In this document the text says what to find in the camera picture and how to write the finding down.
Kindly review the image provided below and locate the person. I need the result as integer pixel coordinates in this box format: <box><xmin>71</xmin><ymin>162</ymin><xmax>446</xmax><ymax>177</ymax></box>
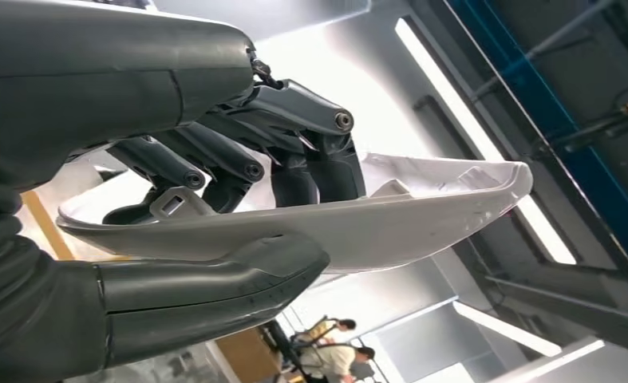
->
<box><xmin>292</xmin><ymin>317</ymin><xmax>358</xmax><ymax>350</ymax></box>
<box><xmin>298</xmin><ymin>345</ymin><xmax>377</xmax><ymax>383</ymax></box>

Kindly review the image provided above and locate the long ceiling light strip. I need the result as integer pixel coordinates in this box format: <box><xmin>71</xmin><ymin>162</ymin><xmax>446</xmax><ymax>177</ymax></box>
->
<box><xmin>395</xmin><ymin>18</ymin><xmax>579</xmax><ymax>266</ymax></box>

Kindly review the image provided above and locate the blue overhead beam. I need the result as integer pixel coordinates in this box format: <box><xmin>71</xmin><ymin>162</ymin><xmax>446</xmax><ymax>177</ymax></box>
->
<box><xmin>445</xmin><ymin>0</ymin><xmax>628</xmax><ymax>266</ymax></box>

